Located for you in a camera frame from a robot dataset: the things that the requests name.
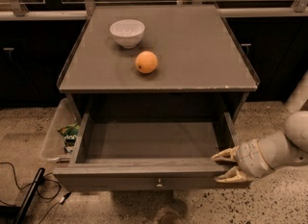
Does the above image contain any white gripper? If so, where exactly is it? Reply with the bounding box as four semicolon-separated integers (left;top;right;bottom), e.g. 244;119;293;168
212;139;273;184

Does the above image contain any grey top drawer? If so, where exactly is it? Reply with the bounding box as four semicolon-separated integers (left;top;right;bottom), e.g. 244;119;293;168
54;112;247;191

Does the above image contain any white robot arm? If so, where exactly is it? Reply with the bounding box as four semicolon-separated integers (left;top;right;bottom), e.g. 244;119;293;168
212;71;308;184

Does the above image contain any grey drawer cabinet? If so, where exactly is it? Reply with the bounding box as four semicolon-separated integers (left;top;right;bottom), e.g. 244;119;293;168
58;5;259;118

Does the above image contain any orange fruit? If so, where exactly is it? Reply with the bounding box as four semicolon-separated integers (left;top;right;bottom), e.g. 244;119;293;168
135;51;158;74

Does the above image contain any green snack bag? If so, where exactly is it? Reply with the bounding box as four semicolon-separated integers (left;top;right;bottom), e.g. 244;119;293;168
58;123;80;153

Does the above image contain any white ceramic bowl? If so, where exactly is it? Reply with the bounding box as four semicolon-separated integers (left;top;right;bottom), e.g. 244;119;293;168
110;19;145;49

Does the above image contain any clear plastic bin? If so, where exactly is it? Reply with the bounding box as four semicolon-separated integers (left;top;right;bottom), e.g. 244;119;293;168
40;98;78;162

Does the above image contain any black bar on floor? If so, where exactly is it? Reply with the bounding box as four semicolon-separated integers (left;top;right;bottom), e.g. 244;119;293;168
13;167;45;224

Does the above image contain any black cable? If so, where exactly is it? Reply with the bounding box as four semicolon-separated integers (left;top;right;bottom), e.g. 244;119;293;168
0;162;74;224

